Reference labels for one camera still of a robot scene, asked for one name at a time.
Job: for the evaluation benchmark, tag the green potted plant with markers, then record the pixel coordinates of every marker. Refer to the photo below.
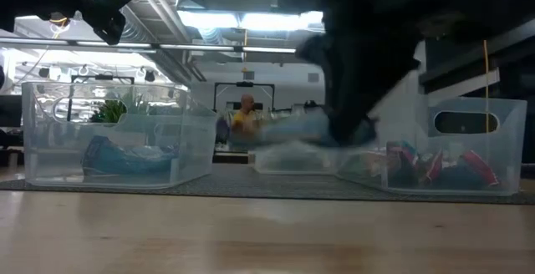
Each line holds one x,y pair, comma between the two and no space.
110,112

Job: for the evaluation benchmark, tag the black computer monitor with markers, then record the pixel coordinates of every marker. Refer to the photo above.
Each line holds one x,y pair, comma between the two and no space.
10,111

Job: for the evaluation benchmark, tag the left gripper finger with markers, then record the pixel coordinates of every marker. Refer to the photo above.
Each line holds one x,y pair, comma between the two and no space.
117,0
110,27

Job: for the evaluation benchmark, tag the small clear plastic bin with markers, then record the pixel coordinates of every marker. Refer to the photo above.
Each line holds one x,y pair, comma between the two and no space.
292,159

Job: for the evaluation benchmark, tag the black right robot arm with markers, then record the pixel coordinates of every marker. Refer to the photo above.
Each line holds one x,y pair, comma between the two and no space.
418,2

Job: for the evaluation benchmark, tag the blue purple granola bar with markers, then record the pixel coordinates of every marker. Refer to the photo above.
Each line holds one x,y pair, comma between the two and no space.
113,159

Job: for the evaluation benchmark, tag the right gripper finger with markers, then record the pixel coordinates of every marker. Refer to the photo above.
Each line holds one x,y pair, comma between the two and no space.
344,119
370,119

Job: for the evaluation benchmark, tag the large clear plastic bin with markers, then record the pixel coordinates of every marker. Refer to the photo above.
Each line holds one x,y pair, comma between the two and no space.
510,148
54,157

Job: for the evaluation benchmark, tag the person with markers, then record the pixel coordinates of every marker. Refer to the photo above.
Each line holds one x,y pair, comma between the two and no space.
245,117

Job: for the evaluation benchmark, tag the silver spiral air duct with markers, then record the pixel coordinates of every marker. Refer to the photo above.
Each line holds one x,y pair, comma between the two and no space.
138,27

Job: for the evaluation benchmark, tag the long linear ceiling light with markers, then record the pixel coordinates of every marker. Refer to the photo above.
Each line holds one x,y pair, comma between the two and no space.
196,47

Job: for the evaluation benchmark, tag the black metal frame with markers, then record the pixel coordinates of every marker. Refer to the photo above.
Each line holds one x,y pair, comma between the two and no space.
244,84

